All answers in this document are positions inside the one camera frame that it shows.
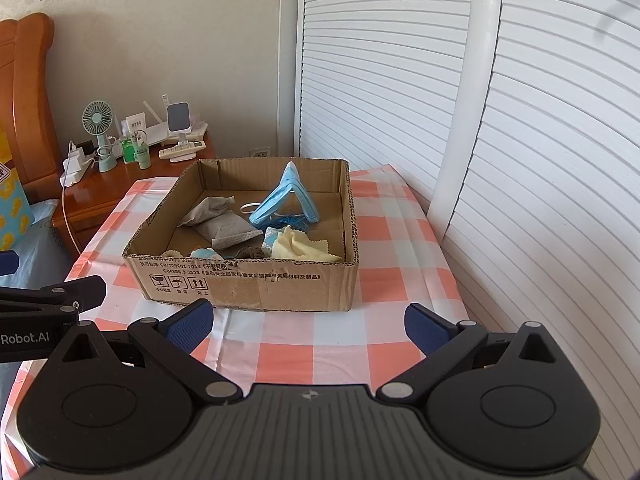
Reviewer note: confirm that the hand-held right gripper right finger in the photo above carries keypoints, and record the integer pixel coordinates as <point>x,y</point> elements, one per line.
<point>425,327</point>

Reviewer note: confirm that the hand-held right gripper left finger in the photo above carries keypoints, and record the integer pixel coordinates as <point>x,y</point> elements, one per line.
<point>190,325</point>

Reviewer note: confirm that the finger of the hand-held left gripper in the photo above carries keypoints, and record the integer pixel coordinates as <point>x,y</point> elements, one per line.
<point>7,263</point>
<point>75,292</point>

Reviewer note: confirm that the blue white round toy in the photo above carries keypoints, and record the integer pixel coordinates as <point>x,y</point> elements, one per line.
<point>206,254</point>

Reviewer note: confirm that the cream scrunchie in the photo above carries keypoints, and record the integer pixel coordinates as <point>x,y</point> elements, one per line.
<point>174,254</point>

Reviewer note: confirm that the brown cardboard box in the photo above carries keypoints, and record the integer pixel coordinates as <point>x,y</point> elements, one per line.
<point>260,285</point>

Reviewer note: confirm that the brown scrunchie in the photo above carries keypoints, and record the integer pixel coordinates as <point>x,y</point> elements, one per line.
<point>250,254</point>

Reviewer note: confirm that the grey sachet with lace edge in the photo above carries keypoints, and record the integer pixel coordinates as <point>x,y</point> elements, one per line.
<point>230,232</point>
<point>205,210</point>

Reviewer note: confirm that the yellow cleaning cloth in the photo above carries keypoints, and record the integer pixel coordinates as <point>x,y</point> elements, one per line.
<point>300,249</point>

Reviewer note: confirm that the blue face mask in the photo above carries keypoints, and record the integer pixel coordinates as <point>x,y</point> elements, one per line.
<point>285,195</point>

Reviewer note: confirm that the grey blue bedding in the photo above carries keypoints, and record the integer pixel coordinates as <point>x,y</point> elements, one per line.
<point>45,245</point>

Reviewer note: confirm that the yellow printed bag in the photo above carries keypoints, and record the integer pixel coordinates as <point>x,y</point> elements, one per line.
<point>12,210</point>

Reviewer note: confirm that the pink white checked tablecloth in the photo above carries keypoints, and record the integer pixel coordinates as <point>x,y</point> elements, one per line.
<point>300,340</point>

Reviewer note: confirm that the white power strip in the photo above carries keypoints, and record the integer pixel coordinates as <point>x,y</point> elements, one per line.
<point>75,172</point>

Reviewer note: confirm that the wooden nightstand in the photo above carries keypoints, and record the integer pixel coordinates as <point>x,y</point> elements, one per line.
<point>120,180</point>

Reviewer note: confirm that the white charger plug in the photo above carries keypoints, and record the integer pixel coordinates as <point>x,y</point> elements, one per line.
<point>74,154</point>

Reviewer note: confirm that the pale green bottle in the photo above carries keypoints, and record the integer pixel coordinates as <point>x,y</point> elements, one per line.
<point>142,152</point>

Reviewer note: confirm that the wooden bed headboard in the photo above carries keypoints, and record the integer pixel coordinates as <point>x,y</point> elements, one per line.
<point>27,100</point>

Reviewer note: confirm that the green desk fan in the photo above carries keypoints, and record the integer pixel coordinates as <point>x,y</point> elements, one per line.
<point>98,117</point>

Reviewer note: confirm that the white remote control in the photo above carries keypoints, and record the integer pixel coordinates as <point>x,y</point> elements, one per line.
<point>182,150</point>

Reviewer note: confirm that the white router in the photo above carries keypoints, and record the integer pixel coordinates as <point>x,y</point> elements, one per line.
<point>157,132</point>

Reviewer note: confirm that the white phone stand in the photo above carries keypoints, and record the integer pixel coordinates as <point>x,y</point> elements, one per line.
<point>178,115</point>

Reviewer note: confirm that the white louvered closet door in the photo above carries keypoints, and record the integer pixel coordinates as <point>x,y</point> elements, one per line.
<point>550,135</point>
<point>375,60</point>

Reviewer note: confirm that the low white wall socket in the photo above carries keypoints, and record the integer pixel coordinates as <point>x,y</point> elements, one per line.
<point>260,153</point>

